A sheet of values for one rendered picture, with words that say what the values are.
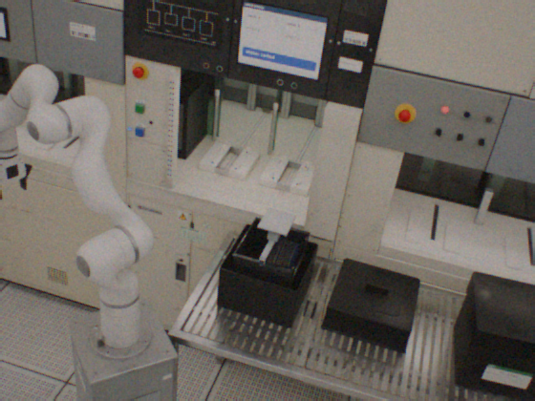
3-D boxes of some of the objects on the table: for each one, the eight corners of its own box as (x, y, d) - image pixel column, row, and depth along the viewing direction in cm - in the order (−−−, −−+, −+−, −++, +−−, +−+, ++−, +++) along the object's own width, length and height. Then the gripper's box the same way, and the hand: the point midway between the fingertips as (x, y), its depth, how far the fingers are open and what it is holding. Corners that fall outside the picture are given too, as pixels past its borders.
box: (453, 385, 200) (476, 329, 186) (452, 323, 224) (472, 269, 210) (544, 407, 197) (574, 352, 183) (532, 342, 220) (559, 289, 206)
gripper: (23, 137, 215) (28, 179, 225) (-26, 154, 204) (-18, 197, 214) (34, 146, 212) (39, 189, 221) (-14, 162, 200) (-7, 207, 210)
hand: (10, 190), depth 217 cm, fingers open, 8 cm apart
